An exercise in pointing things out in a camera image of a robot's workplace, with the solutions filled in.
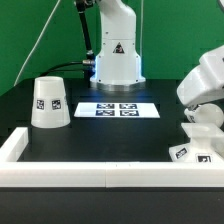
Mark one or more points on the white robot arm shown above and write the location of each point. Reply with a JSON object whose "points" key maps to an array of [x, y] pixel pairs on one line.
{"points": [[117, 67]]}

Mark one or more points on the white lamp base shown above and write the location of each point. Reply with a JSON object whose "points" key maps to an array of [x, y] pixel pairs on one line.
{"points": [[206, 144]]}

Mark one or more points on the white marker tag sheet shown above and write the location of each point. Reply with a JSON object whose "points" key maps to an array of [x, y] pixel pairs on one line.
{"points": [[116, 110]]}

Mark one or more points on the white fence frame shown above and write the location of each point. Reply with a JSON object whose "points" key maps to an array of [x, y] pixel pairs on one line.
{"points": [[14, 173]]}

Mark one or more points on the white lamp shade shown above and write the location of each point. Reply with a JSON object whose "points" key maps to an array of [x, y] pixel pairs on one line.
{"points": [[50, 109]]}

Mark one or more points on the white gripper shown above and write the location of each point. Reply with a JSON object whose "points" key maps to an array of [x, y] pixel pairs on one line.
{"points": [[205, 83]]}

